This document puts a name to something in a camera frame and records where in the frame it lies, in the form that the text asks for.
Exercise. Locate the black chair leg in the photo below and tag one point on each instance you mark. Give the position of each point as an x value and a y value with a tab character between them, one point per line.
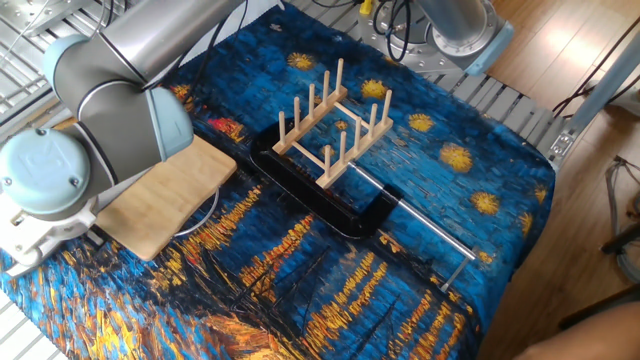
600	307

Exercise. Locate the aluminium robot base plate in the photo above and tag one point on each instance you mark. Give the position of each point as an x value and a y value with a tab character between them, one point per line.
425	62

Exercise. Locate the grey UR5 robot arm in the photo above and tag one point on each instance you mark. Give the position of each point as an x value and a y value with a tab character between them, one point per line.
115	110

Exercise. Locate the person's left forearm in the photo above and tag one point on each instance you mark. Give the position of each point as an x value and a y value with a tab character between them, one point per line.
590	335

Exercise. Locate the yellow connector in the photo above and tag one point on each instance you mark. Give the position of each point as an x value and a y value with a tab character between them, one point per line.
366	6

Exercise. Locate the wooden cutting board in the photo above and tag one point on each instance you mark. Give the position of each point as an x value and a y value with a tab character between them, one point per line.
170	200

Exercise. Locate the starry night painted tablecloth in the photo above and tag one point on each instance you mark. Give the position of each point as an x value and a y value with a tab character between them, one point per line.
350	280

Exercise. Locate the wooden peg knife rack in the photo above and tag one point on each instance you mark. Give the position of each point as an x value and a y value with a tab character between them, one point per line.
356	153

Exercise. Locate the aluminium frame beam with bracket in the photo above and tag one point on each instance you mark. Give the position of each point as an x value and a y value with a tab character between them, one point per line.
595	95

